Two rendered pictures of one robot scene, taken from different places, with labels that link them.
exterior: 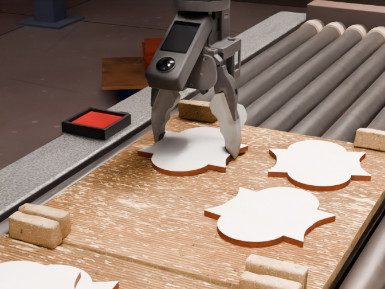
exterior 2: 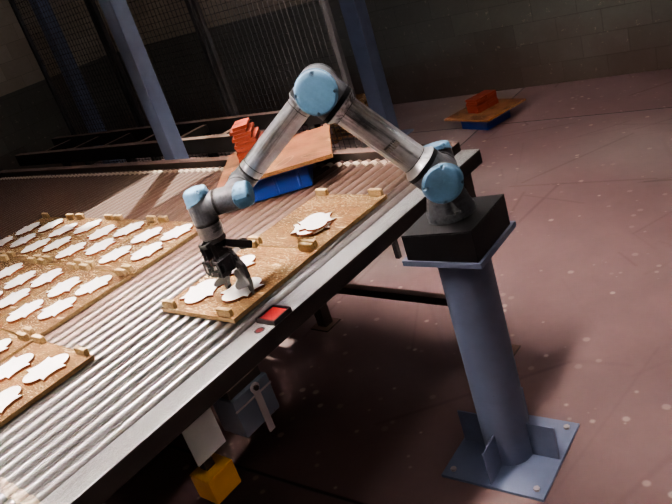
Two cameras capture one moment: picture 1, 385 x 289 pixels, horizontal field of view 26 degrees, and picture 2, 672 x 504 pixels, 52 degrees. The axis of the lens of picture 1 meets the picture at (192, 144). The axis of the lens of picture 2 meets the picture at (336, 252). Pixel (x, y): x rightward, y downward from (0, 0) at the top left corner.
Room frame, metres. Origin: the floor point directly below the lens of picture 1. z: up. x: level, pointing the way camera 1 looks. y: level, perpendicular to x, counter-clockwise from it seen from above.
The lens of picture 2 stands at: (2.77, 0.93, 1.82)
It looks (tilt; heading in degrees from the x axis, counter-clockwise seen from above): 24 degrees down; 199
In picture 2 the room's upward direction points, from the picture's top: 18 degrees counter-clockwise
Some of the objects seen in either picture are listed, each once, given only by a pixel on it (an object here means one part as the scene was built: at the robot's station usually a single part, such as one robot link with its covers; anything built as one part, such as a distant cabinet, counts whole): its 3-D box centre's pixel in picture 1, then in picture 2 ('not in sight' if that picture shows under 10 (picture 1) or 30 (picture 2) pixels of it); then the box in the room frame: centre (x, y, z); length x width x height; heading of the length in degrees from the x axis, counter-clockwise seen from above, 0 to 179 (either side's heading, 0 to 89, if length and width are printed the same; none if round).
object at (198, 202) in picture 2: not in sight; (201, 205); (1.05, -0.01, 1.24); 0.09 x 0.08 x 0.11; 100
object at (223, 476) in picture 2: not in sight; (204, 455); (1.52, -0.02, 0.74); 0.09 x 0.08 x 0.24; 154
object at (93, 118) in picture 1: (97, 124); (273, 315); (1.18, 0.14, 0.92); 0.06 x 0.06 x 0.01; 64
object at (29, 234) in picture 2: not in sight; (25, 234); (-0.01, -1.58, 0.94); 0.41 x 0.35 x 0.04; 153
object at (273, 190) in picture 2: not in sight; (277, 173); (0.02, -0.16, 0.97); 0.31 x 0.31 x 0.10; 14
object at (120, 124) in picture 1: (97, 122); (273, 314); (1.18, 0.14, 0.92); 0.08 x 0.08 x 0.02; 64
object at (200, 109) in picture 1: (197, 110); (224, 312); (1.16, -0.01, 0.95); 0.06 x 0.02 x 0.03; 64
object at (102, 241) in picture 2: not in sight; (100, 239); (0.30, -0.94, 0.94); 0.41 x 0.35 x 0.04; 154
